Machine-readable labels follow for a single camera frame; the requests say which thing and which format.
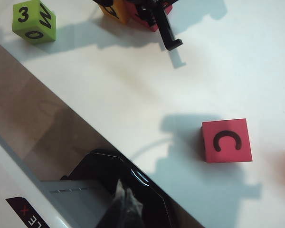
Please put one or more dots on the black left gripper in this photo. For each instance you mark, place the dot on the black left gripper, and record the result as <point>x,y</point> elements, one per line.
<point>152,1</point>

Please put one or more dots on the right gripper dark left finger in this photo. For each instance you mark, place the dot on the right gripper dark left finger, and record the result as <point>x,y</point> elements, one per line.
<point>117,213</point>

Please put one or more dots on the yellow foam letter block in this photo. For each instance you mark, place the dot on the yellow foam letter block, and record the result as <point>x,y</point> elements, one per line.
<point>123,12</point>

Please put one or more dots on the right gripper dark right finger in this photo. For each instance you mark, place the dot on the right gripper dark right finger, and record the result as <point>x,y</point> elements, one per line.
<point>134,213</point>

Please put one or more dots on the pink foam block letter C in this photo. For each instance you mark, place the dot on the pink foam block letter C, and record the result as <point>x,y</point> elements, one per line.
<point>228,142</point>

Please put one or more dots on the green foam block zero print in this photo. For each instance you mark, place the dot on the green foam block zero print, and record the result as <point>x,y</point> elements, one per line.
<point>33,23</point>

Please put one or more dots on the pink foam block letter B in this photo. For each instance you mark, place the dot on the pink foam block letter B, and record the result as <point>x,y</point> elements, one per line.
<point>147,27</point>

